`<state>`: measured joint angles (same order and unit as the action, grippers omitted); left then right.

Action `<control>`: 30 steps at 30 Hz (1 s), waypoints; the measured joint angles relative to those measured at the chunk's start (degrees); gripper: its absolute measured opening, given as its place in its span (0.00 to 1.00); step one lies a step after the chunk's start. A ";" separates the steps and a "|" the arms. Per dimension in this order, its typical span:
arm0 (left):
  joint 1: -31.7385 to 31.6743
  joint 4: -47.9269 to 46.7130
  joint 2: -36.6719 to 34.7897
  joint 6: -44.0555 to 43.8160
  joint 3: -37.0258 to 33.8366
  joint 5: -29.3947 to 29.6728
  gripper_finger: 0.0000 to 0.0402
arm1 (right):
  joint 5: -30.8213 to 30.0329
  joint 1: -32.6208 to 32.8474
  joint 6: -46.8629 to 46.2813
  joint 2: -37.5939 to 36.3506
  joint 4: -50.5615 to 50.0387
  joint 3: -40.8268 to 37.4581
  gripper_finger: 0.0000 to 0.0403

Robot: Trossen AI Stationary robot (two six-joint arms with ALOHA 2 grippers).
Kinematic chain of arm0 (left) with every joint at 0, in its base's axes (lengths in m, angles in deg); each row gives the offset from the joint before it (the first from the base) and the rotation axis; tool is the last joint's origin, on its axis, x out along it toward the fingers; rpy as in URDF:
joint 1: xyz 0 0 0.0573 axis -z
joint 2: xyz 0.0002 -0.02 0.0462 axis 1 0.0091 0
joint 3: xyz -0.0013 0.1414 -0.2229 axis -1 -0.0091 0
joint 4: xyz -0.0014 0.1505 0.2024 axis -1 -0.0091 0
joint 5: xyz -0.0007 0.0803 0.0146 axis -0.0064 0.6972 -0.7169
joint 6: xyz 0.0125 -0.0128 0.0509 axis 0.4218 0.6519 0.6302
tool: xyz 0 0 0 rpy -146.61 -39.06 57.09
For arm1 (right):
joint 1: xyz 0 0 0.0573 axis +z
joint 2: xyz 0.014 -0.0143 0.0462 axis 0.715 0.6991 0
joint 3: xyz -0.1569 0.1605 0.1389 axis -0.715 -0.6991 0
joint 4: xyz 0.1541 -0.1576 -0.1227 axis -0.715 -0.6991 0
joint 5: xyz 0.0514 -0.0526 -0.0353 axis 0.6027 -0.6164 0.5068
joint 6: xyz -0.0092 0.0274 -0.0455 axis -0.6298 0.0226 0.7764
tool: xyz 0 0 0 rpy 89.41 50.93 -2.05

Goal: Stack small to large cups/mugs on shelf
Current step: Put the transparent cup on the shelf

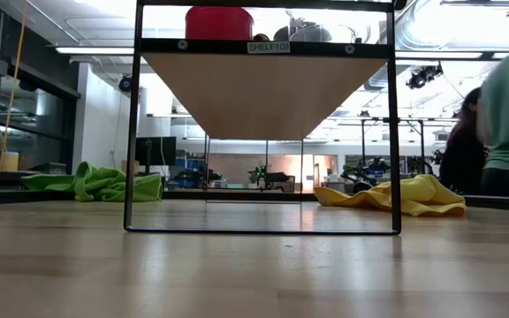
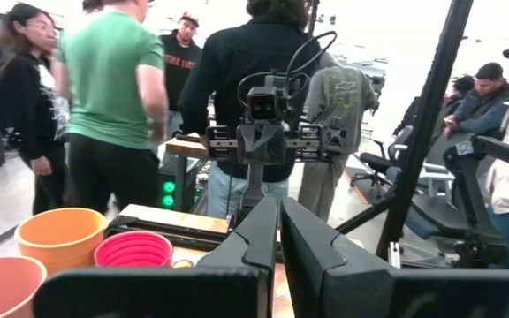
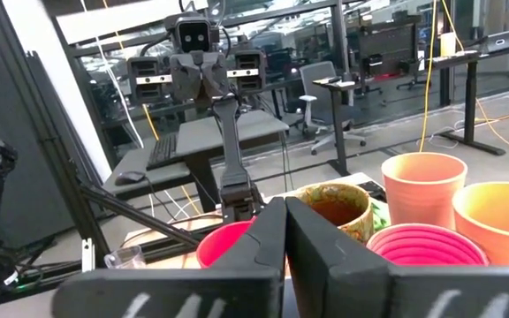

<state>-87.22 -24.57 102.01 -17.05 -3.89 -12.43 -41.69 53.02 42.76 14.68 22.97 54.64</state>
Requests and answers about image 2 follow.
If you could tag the red ridged ceramic mug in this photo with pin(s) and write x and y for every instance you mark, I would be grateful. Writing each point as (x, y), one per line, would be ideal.
(133, 252)

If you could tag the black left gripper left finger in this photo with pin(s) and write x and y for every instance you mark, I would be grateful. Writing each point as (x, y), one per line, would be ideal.
(170, 296)

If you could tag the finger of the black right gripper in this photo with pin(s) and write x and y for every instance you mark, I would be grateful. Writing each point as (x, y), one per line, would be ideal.
(274, 146)
(250, 146)

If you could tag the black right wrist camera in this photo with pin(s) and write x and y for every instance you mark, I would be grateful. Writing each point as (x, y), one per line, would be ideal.
(263, 103)

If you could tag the salmon plastic cup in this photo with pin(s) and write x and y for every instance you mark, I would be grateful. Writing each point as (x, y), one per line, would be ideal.
(2, 287)

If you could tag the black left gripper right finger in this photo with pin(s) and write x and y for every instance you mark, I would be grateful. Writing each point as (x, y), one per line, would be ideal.
(369, 296)

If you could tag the black office chair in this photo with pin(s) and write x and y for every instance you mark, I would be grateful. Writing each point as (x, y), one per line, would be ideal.
(378, 161)

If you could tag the wooden workbench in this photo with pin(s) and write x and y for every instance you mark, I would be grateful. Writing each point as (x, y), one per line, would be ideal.
(186, 148)

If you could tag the orange plastic cup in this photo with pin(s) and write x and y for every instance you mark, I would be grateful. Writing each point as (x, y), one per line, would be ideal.
(60, 240)

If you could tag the black box green lights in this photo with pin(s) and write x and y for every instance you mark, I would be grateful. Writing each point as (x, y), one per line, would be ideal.
(168, 194)

